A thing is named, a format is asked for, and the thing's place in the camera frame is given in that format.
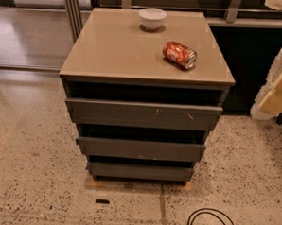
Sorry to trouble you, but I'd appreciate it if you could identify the grey top drawer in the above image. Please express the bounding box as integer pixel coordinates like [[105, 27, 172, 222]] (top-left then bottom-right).
[[65, 98, 222, 131]]

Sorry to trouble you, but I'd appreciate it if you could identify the white ceramic bowl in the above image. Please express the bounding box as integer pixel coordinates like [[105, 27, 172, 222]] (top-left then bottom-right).
[[138, 8, 167, 31]]

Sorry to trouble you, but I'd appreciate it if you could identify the grey bottom drawer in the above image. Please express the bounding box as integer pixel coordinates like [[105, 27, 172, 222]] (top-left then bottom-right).
[[87, 162, 194, 182]]

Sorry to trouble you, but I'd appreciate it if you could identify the red soda can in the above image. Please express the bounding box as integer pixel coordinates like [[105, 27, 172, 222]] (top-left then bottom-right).
[[162, 41, 197, 70]]

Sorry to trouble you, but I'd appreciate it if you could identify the grey drawer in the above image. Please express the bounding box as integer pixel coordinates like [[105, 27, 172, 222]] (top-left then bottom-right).
[[76, 137, 205, 162], [65, 98, 222, 131], [87, 162, 194, 182]]

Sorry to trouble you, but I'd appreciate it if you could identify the black cable loop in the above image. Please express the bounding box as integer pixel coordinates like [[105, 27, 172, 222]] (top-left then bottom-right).
[[186, 207, 240, 225]]

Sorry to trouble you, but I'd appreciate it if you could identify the metal window frame post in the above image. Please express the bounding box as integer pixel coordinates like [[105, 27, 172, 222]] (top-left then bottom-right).
[[63, 0, 83, 42]]

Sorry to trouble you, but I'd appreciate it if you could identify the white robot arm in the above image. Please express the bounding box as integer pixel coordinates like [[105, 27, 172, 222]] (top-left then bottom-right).
[[250, 0, 282, 120]]

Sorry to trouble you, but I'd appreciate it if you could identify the small black floor object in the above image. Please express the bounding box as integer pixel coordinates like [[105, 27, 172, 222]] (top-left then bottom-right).
[[96, 199, 110, 204]]

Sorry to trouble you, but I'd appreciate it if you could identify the grey drawer cabinet beige top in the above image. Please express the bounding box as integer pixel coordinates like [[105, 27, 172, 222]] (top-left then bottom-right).
[[53, 5, 240, 188]]

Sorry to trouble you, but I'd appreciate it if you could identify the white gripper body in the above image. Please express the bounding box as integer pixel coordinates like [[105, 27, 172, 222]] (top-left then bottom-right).
[[250, 49, 282, 120]]

